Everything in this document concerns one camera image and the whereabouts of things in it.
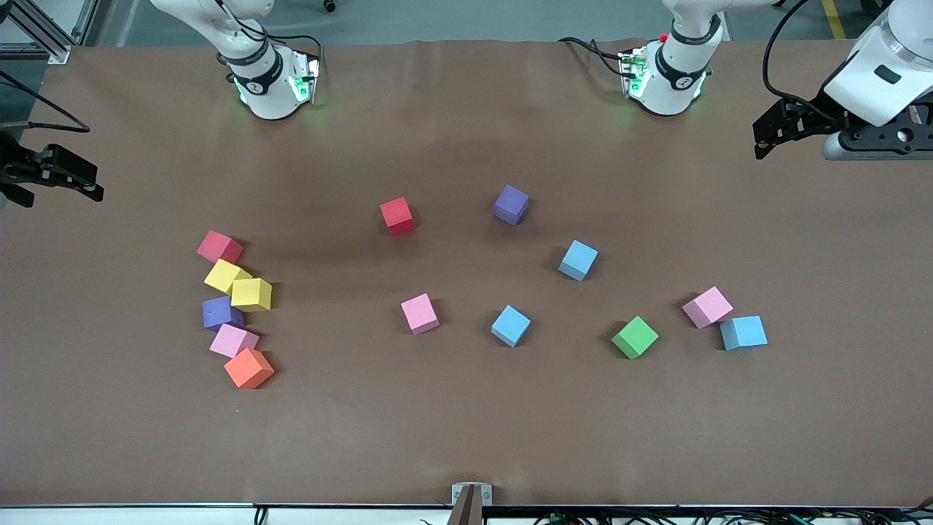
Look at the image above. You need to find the pale pink foam cube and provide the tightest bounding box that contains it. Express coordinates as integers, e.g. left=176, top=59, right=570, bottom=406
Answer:
left=682, top=286, right=735, bottom=330

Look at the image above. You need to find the grey metal mounting bracket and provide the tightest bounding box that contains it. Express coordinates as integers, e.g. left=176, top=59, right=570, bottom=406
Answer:
left=446, top=483, right=493, bottom=525

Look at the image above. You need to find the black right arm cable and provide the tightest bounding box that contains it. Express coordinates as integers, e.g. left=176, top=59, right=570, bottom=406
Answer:
left=0, top=69, right=91, bottom=134

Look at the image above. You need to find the black base cable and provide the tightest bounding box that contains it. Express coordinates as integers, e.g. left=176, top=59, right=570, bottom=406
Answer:
left=558, top=36, right=628, bottom=77
left=273, top=34, right=326, bottom=74

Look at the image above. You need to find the rose red foam cube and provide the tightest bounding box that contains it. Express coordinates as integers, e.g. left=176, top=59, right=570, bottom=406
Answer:
left=196, top=230, right=244, bottom=265

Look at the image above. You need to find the base connector plate green light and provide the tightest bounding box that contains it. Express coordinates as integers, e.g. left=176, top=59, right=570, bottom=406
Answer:
left=618, top=47, right=651, bottom=99
left=290, top=52, right=321, bottom=104

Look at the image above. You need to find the green foam cube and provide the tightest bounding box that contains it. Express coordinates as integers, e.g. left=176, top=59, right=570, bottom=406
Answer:
left=611, top=315, right=660, bottom=359

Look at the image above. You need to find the white table edge rail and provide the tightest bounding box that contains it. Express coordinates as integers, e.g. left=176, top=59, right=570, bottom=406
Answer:
left=0, top=502, right=933, bottom=525

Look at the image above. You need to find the yellow foam cube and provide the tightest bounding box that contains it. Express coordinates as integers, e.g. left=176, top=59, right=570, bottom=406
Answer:
left=230, top=278, right=273, bottom=313
left=203, top=259, right=253, bottom=295

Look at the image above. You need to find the aluminium frame profile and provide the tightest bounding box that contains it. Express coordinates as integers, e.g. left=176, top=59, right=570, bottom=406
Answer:
left=0, top=0, right=101, bottom=65

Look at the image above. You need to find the purple foam cube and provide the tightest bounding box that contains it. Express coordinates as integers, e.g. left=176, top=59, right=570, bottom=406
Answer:
left=493, top=184, right=530, bottom=226
left=202, top=295, right=245, bottom=333

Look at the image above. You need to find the blue foam cube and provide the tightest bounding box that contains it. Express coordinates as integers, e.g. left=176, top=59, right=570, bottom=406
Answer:
left=491, top=305, right=531, bottom=348
left=558, top=240, right=599, bottom=281
left=719, top=315, right=768, bottom=351

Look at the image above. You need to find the orange foam cube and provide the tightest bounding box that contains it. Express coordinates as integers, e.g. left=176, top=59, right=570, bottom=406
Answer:
left=223, top=347, right=276, bottom=389

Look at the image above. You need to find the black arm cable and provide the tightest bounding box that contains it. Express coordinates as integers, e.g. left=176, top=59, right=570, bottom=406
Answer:
left=0, top=69, right=91, bottom=134
left=761, top=0, right=839, bottom=112

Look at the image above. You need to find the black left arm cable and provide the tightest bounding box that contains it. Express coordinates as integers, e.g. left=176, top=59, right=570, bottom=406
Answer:
left=761, top=0, right=839, bottom=112

